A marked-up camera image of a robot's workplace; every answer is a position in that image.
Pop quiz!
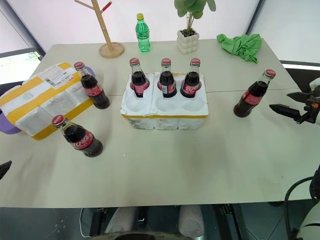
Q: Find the dark rounded robot torso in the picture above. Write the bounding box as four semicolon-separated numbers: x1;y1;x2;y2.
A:
91;230;194;240

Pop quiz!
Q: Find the green artificial plant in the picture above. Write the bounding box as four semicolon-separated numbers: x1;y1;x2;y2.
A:
173;0;217;36

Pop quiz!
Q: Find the purple plastic basin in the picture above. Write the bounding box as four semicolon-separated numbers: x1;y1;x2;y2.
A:
0;66;96;136

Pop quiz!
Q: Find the dark window frame bar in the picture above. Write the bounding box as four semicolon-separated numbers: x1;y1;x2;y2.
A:
0;0;47;56
245;0;266;36

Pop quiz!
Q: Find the white bubble plant pot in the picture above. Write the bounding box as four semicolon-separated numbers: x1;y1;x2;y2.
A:
176;28;201;55

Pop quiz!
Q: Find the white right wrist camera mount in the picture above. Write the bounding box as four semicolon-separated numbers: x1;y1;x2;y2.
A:
309;77;320;92

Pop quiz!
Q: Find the black table leg frame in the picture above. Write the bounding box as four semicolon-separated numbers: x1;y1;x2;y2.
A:
89;207;109;237
216;203;249;240

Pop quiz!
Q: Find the wooden tree-shaped rack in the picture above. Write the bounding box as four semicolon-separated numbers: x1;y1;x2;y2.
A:
74;0;126;60

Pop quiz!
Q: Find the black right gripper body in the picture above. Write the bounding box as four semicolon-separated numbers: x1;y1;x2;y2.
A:
294;89;320;125

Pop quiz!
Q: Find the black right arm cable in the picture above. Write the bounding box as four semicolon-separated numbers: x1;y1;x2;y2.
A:
283;175;315;240

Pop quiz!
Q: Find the white foam lid yellow tape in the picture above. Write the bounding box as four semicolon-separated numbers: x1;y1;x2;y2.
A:
0;61;95;142

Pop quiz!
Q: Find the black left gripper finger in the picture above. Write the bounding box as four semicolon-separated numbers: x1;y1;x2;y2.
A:
0;160;13;181

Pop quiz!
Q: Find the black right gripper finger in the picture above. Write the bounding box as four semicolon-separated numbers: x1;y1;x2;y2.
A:
286;91;312;103
268;103;305;121

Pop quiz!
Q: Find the green plastic bottle yellow cap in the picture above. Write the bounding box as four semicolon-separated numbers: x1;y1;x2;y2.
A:
134;13;152;54

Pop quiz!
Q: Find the glass cola bottle red cap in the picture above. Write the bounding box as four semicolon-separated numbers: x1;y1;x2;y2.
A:
51;114;104;159
157;57;178;99
73;61;111;111
179;57;203;99
233;69;277;119
129;57;151;99

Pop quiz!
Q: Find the white rounded robot leg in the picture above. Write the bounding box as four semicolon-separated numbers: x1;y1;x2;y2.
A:
178;204;209;237
104;206;137;235

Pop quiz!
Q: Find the crumpled green cloth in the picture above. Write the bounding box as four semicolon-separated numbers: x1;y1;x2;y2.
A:
216;33;263;65

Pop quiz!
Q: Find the thin white cable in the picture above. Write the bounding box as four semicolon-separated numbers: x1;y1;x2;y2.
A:
79;207;92;239

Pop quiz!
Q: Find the white foam bottle tray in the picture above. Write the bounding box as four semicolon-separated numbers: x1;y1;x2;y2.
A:
120;71;209;131

